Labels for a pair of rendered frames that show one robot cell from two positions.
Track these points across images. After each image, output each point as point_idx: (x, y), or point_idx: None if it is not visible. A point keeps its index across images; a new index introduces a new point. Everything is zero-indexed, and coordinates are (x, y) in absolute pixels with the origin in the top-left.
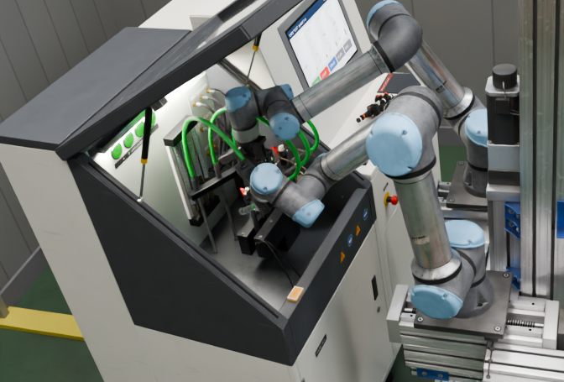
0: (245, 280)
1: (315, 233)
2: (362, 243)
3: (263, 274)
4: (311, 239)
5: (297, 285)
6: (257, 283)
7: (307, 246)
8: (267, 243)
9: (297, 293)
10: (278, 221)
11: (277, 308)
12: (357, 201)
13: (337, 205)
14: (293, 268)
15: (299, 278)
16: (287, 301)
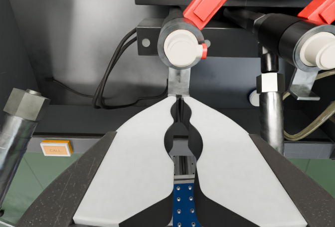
0: None
1: (256, 62)
2: None
3: (144, 16)
4: (241, 62)
5: (78, 140)
6: (122, 16)
7: (224, 61)
8: (95, 102)
9: (55, 153)
10: (213, 56)
11: (89, 72)
12: (292, 156)
13: (323, 82)
14: (123, 107)
15: (154, 77)
16: (41, 140)
